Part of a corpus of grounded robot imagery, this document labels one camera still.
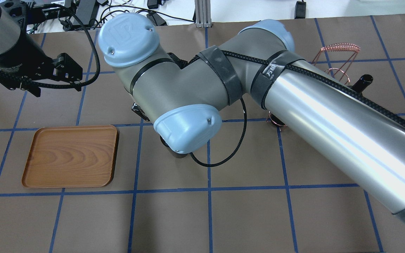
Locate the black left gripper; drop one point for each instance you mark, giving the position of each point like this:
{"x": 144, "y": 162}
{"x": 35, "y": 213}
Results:
{"x": 19, "y": 66}

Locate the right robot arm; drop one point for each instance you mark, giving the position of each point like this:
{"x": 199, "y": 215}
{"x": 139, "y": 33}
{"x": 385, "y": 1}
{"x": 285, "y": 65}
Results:
{"x": 363, "y": 139}

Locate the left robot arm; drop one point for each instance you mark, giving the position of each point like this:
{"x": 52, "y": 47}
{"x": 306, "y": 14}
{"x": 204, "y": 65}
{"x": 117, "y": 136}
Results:
{"x": 15, "y": 15}

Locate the wooden tray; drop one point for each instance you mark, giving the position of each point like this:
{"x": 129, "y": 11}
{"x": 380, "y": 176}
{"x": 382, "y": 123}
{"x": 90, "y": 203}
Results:
{"x": 81, "y": 156}

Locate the dark wine bottle inner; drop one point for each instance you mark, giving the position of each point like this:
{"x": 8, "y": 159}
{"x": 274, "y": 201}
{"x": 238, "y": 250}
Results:
{"x": 362, "y": 83}

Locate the aluminium frame post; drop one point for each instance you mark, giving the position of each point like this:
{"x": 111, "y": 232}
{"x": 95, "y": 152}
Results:
{"x": 202, "y": 13}

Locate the copper wire bottle basket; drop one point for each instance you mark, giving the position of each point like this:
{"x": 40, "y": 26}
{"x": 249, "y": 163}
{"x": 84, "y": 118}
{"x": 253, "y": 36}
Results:
{"x": 341, "y": 56}

